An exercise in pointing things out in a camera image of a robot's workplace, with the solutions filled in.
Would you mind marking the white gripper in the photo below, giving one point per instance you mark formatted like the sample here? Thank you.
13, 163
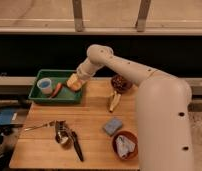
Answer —
85, 71

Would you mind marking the yellow orange apple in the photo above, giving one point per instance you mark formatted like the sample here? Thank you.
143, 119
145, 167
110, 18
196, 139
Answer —
74, 86

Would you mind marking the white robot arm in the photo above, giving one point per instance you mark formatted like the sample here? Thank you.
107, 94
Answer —
162, 99

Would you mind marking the green plastic tray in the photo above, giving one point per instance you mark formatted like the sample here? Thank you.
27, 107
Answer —
65, 96

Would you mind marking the orange carrot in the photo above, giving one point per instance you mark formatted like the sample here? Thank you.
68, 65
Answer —
56, 90

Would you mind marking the light blue plastic cup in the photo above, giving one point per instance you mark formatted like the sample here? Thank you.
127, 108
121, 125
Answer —
45, 86

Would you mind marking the dark bowl with nuts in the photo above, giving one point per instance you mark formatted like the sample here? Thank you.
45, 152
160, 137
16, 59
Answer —
120, 84

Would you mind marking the yellow banana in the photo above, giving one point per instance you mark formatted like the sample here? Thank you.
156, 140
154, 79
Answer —
114, 100

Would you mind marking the metal can opener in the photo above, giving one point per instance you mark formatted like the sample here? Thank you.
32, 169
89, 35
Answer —
61, 135

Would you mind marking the blue sponge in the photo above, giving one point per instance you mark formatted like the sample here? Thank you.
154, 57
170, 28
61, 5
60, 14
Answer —
112, 126

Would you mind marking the red bowl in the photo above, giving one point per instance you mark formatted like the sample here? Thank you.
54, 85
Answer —
132, 137

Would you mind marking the white crumpled cloth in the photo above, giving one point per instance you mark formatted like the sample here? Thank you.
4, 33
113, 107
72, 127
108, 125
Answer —
124, 146

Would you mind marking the blue box on left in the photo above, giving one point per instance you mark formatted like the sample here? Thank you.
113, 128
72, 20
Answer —
7, 116

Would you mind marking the black handled knife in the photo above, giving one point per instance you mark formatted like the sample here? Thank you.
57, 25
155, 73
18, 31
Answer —
77, 145

